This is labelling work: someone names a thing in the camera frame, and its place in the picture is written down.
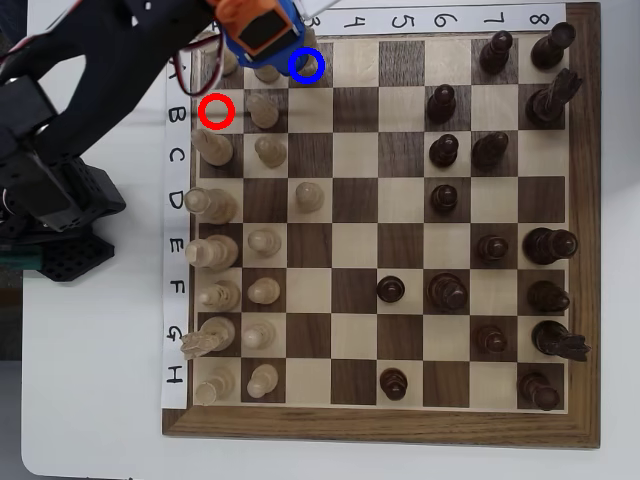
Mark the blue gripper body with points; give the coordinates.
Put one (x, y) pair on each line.
(276, 64)

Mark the light wooden knight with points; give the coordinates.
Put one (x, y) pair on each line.
(309, 65)
(217, 330)

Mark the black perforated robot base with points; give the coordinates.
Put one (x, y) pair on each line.
(75, 260)

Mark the black and orange robot arm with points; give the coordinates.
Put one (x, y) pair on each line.
(100, 65)

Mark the light wooden pawn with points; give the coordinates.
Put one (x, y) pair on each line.
(262, 112)
(310, 196)
(264, 242)
(259, 334)
(267, 76)
(270, 151)
(262, 380)
(263, 290)

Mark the light wooden rook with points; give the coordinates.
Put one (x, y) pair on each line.
(230, 64)
(217, 382)

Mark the light wooden bishop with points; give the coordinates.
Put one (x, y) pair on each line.
(215, 149)
(225, 296)

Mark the white number label strip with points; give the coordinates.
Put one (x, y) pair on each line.
(400, 22)

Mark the light wooden queen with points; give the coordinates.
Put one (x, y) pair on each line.
(215, 205)

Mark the dark wooden pawn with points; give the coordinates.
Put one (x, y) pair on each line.
(393, 384)
(444, 199)
(443, 151)
(491, 248)
(489, 340)
(495, 52)
(441, 105)
(390, 289)

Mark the white letter label strip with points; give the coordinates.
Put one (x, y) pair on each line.
(175, 225)

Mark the light wooden king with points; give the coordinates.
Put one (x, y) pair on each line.
(215, 252)

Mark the wooden chessboard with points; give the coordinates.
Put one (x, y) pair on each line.
(355, 245)

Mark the dark wooden bishop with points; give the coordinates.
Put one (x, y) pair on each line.
(547, 296)
(490, 150)

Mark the dark wooden rook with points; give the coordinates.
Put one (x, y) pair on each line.
(537, 390)
(552, 46)

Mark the dark wooden knight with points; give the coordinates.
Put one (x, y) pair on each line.
(552, 339)
(547, 102)

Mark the dark wooden queen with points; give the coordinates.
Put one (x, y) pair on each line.
(447, 292)

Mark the green table clamp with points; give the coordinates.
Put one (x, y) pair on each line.
(20, 260)

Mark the dark wooden king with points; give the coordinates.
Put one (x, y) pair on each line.
(550, 246)

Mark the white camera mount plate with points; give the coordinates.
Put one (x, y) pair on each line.
(312, 5)

